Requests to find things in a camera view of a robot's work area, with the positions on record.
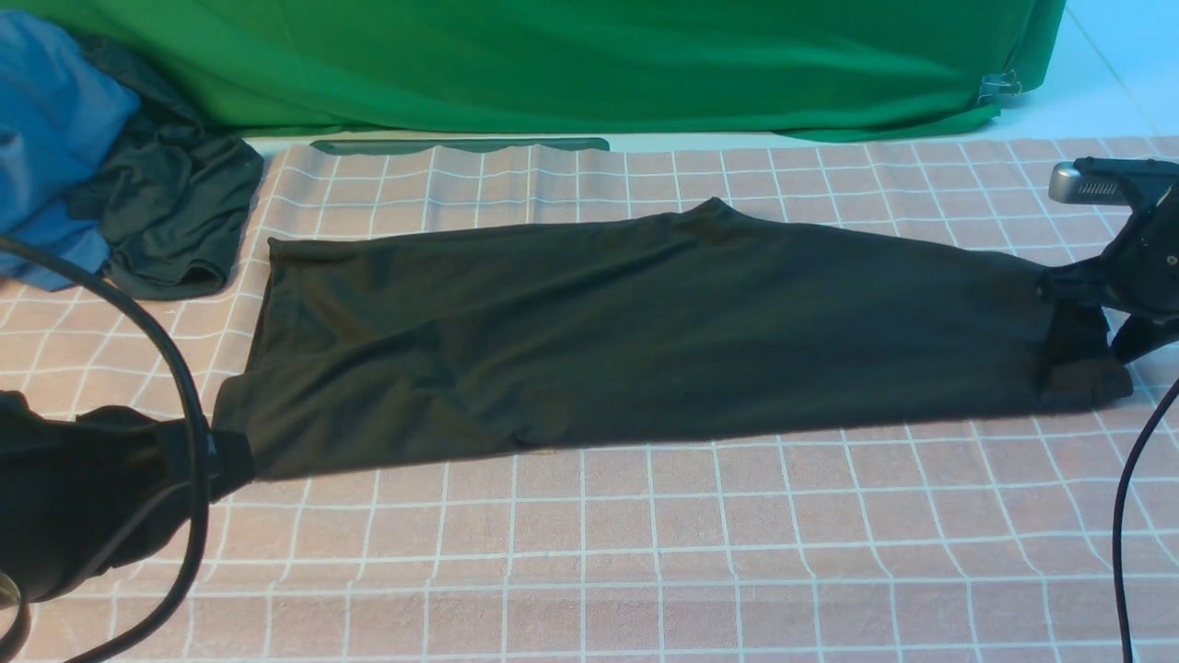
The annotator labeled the green backdrop cloth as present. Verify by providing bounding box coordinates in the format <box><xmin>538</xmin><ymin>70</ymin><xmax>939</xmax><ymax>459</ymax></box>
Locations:
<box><xmin>4</xmin><ymin>1</ymin><xmax>1066</xmax><ymax>143</ymax></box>

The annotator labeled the dark gray crumpled garment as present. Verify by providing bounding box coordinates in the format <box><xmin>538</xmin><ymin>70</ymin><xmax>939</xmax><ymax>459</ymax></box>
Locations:
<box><xmin>64</xmin><ymin>35</ymin><xmax>264</xmax><ymax>301</ymax></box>

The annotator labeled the dark gray long-sleeve shirt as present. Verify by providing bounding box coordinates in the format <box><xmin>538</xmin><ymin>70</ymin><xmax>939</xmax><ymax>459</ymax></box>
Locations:
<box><xmin>212</xmin><ymin>201</ymin><xmax>1133</xmax><ymax>480</ymax></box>

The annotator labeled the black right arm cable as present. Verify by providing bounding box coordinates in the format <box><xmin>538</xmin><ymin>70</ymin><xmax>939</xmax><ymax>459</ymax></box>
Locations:
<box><xmin>1112</xmin><ymin>378</ymin><xmax>1179</xmax><ymax>663</ymax></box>

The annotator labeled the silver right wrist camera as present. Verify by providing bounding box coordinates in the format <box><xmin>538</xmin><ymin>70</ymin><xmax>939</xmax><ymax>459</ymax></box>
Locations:
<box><xmin>1048</xmin><ymin>157</ymin><xmax>1178</xmax><ymax>210</ymax></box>

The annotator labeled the pink grid-pattern tablecloth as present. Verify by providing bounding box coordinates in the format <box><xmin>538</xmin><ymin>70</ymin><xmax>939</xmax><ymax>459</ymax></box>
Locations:
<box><xmin>0</xmin><ymin>136</ymin><xmax>1179</xmax><ymax>663</ymax></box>

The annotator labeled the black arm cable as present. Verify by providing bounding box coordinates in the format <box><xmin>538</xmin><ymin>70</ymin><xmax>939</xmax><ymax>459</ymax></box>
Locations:
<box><xmin>0</xmin><ymin>235</ymin><xmax>215</xmax><ymax>663</ymax></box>
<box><xmin>1112</xmin><ymin>378</ymin><xmax>1179</xmax><ymax>663</ymax></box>

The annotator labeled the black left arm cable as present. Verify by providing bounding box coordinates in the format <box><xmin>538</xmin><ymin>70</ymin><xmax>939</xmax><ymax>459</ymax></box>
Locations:
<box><xmin>0</xmin><ymin>235</ymin><xmax>215</xmax><ymax>663</ymax></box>

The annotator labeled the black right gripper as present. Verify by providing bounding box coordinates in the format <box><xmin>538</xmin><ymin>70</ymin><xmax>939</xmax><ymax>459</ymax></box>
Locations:
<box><xmin>1039</xmin><ymin>184</ymin><xmax>1178</xmax><ymax>365</ymax></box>

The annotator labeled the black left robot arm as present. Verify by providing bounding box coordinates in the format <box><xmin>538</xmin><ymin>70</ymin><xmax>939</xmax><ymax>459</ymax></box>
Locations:
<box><xmin>1</xmin><ymin>390</ymin><xmax>193</xmax><ymax>600</ymax></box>

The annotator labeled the clear binder clip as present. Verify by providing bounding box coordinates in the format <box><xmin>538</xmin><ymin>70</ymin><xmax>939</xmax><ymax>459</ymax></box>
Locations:
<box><xmin>976</xmin><ymin>70</ymin><xmax>1023</xmax><ymax>106</ymax></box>

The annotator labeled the blue crumpled garment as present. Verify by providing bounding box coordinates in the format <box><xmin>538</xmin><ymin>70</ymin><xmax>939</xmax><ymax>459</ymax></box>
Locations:
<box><xmin>1</xmin><ymin>9</ymin><xmax>140</xmax><ymax>273</ymax></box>

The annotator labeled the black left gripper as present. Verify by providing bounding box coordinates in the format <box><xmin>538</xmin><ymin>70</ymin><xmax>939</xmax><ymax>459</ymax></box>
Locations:
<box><xmin>157</xmin><ymin>420</ymin><xmax>253</xmax><ymax>503</ymax></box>

